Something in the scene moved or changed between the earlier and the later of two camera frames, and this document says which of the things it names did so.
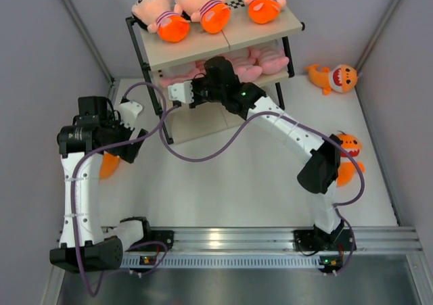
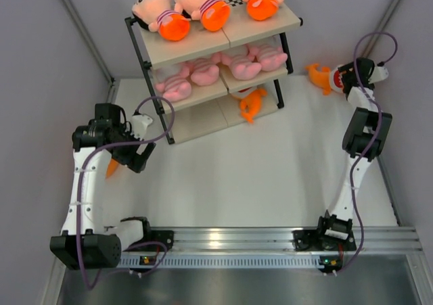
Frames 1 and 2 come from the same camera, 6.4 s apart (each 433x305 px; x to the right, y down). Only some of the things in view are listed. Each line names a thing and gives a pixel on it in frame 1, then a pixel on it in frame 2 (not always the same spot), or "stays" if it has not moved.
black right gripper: x=194 y=84 -> x=346 y=67
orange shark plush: x=342 y=78 stays
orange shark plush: x=108 y=166 stays
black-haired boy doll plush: x=151 y=11 stays
